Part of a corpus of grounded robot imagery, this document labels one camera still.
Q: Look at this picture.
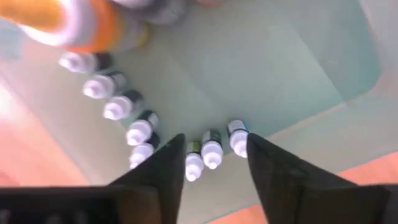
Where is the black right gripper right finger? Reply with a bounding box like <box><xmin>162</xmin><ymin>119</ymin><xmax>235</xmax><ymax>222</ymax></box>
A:
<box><xmin>246</xmin><ymin>133</ymin><xmax>358</xmax><ymax>224</ymax></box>

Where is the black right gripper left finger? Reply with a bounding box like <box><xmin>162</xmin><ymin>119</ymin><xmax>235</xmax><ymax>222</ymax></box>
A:
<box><xmin>108</xmin><ymin>133</ymin><xmax>187</xmax><ymax>224</ymax></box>

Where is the small white-capped dropper bottle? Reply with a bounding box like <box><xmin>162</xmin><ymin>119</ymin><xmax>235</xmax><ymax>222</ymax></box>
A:
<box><xmin>128</xmin><ymin>132</ymin><xmax>162</xmax><ymax>170</ymax></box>
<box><xmin>185</xmin><ymin>140</ymin><xmax>205</xmax><ymax>183</ymax></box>

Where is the small brown dropper bottle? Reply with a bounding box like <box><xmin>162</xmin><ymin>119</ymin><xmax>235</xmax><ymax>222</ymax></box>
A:
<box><xmin>200</xmin><ymin>129</ymin><xmax>224</xmax><ymax>170</ymax></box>

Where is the small pink dropper bottle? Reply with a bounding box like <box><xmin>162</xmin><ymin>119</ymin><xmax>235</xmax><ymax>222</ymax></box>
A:
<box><xmin>226</xmin><ymin>119</ymin><xmax>250</xmax><ymax>159</ymax></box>

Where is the small teal dropper bottle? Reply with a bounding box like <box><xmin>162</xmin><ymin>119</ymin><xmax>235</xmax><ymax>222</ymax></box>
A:
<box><xmin>82</xmin><ymin>70</ymin><xmax>129</xmax><ymax>100</ymax></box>

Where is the small dark blue dropper bottle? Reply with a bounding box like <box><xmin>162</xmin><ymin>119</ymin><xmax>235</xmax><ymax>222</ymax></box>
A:
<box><xmin>58</xmin><ymin>51</ymin><xmax>113</xmax><ymax>75</ymax></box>

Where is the large yellow-orange food coloring bottle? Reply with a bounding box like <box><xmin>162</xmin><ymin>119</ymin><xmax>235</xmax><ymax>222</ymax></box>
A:
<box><xmin>0</xmin><ymin>0</ymin><xmax>149</xmax><ymax>54</ymax></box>

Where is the translucent green plastic bin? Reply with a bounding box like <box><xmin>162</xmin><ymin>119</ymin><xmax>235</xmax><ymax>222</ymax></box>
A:
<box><xmin>0</xmin><ymin>0</ymin><xmax>398</xmax><ymax>224</ymax></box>

